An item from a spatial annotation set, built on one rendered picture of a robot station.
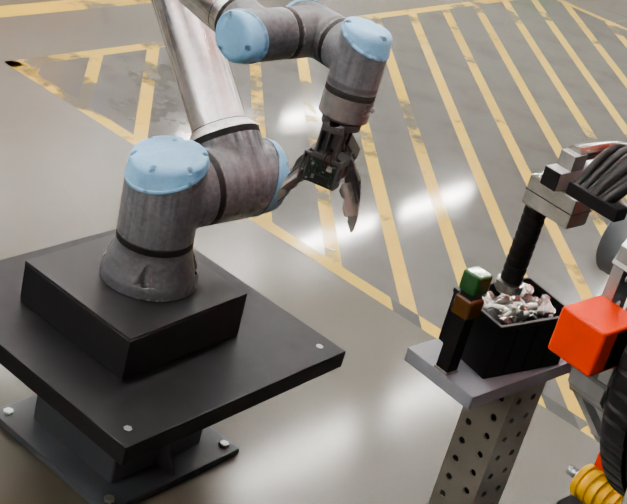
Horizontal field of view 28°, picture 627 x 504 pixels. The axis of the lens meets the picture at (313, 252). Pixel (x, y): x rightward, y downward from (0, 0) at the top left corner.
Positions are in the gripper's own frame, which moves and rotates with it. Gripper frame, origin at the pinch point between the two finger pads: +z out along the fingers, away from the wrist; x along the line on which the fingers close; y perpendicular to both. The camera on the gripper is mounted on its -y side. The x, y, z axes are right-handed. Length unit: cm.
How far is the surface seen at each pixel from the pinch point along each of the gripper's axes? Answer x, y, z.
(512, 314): 39.0, -7.9, 6.3
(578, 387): 55, 40, -8
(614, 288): 54, 41, -24
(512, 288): 39.7, 23.4, -11.4
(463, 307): 31.3, 2.4, 4.2
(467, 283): 30.5, 2.3, -0.3
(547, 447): 54, -64, 59
